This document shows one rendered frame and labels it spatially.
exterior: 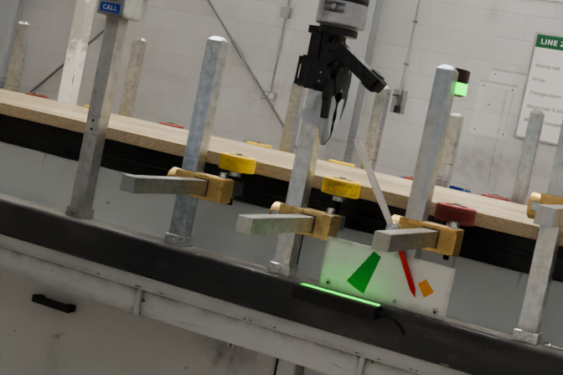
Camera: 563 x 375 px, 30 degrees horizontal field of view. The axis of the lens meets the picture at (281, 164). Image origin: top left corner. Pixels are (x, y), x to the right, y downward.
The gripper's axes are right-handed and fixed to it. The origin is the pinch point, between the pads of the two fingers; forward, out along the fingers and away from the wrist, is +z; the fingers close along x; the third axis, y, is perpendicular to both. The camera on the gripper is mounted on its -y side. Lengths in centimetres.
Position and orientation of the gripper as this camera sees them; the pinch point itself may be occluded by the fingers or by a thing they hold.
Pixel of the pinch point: (327, 139)
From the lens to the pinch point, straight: 190.5
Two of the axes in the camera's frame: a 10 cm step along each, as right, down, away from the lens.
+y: -8.9, -2.0, 4.0
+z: -2.0, 9.8, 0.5
